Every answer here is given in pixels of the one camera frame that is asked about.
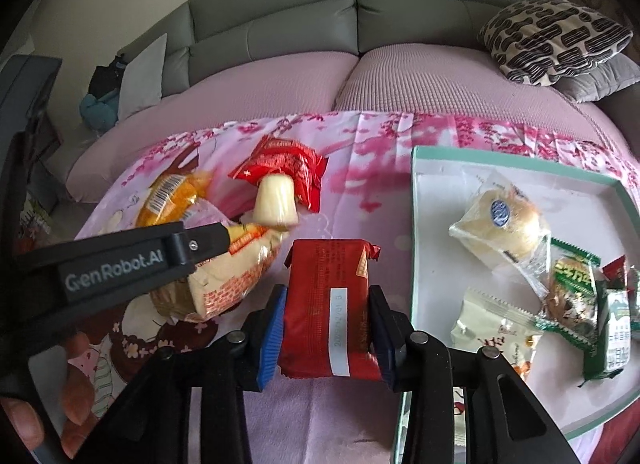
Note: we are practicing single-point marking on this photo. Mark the person's left hand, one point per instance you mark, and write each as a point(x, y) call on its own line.
point(80, 384)

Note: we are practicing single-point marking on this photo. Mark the cream pudding cup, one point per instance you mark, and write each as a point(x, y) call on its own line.
point(272, 201)

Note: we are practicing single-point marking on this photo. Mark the small red packet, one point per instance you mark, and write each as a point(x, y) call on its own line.
point(617, 269)

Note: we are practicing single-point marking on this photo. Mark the light grey cushion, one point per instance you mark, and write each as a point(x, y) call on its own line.
point(142, 79)

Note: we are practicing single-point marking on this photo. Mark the brick-print bread packet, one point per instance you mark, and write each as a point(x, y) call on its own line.
point(225, 289)

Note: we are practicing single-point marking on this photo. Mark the white snack packet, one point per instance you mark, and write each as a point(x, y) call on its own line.
point(480, 324)

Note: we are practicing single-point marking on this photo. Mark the green nut packet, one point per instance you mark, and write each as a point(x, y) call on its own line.
point(570, 289)

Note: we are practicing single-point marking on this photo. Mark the red starry snack packet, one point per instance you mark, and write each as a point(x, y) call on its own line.
point(290, 164)

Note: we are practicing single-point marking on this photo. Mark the grey pillow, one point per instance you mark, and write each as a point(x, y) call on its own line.
point(600, 84)

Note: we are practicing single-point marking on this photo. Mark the dark bag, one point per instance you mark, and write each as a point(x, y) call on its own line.
point(105, 79)

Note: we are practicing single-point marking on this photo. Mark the orange bread packet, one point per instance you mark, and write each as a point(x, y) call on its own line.
point(170, 196)

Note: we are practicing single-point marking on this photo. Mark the teal cloth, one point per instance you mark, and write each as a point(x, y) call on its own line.
point(100, 111)

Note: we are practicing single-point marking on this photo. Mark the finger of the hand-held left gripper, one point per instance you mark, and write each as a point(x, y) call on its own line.
point(205, 244)

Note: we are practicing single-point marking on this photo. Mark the black and beige patterned pillow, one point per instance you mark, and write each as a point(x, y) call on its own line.
point(550, 34)

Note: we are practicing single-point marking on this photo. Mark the white tray with teal rim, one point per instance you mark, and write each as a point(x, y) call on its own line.
point(450, 194)

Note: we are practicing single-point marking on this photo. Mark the green and white packet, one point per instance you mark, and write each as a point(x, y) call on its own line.
point(617, 339)

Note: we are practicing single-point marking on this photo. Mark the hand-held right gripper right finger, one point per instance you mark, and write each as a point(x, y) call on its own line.
point(382, 339)

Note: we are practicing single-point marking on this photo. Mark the round bread in clear wrap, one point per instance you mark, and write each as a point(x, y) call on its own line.
point(500, 234)

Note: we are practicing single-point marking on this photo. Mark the pink printed blanket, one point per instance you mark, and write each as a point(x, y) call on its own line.
point(380, 184)

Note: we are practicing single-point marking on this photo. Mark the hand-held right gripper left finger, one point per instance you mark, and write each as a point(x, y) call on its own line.
point(270, 344)

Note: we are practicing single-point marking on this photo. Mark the red biscuit packet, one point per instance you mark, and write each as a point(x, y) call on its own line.
point(310, 304)

